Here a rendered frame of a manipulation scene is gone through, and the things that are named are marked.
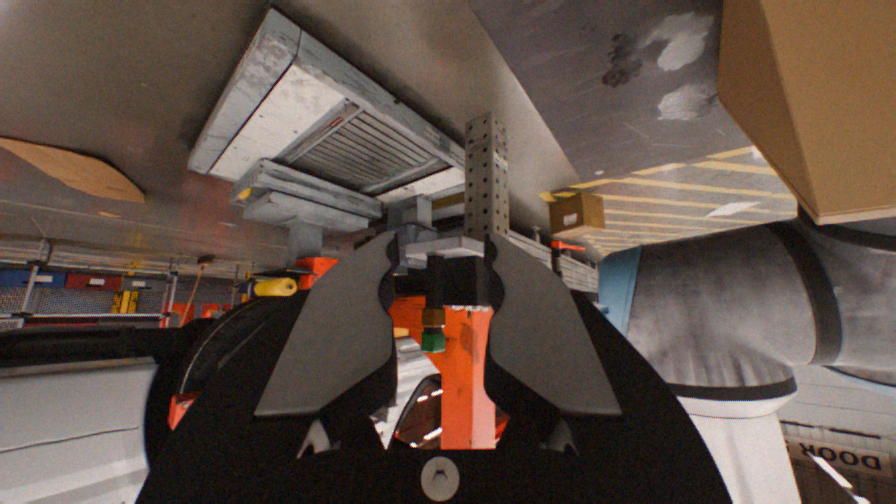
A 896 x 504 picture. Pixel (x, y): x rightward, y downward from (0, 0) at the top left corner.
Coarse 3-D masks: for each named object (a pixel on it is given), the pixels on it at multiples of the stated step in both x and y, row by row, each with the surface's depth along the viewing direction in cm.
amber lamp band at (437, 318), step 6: (426, 312) 58; (432, 312) 57; (438, 312) 58; (444, 312) 59; (426, 318) 58; (432, 318) 57; (438, 318) 58; (444, 318) 59; (426, 324) 58; (432, 324) 57; (438, 324) 57; (444, 324) 59
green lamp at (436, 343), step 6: (426, 336) 57; (432, 336) 56; (438, 336) 57; (444, 336) 58; (426, 342) 57; (432, 342) 56; (438, 342) 57; (444, 342) 58; (420, 348) 58; (426, 348) 57; (432, 348) 56; (438, 348) 57; (444, 348) 58
